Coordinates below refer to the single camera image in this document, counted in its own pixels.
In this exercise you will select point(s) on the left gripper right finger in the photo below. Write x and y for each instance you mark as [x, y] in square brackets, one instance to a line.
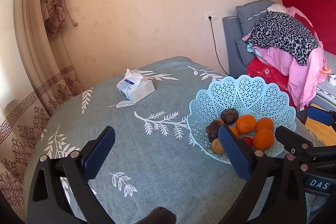
[285, 203]

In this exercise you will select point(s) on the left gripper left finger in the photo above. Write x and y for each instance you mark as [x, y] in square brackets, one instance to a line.
[47, 201]

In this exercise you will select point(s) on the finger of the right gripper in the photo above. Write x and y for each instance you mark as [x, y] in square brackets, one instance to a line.
[291, 141]
[321, 116]

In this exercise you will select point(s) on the red tomato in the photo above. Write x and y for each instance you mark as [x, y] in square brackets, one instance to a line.
[248, 140]

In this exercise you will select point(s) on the brown round fruit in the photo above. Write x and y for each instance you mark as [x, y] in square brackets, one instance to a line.
[217, 147]

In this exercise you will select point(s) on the dark brown wrinkled fruit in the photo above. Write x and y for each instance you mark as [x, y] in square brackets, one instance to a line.
[213, 128]

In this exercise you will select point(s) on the orange fruit in basket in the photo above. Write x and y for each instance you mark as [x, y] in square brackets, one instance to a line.
[245, 124]

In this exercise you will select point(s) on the light blue lattice fruit basket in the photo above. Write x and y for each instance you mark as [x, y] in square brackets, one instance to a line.
[247, 95]

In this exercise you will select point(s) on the dark fruit in basket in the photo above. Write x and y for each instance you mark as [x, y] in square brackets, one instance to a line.
[229, 116]

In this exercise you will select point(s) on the red blanket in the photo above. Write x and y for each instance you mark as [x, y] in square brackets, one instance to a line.
[269, 74]

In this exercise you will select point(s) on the leopard print garment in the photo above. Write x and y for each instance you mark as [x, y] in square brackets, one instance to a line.
[280, 30]

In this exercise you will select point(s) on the grey blue cushion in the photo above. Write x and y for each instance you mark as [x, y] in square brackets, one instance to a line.
[250, 13]
[232, 32]

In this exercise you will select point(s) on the teal leaf-pattern bedspread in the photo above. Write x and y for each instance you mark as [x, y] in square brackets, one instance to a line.
[152, 162]

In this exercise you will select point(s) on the tissue pack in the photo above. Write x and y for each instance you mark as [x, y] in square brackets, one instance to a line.
[135, 87]

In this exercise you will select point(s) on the beige patterned curtain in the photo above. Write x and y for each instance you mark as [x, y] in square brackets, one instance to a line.
[36, 77]

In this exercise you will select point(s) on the white wall socket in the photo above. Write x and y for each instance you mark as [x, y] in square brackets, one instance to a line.
[211, 16]

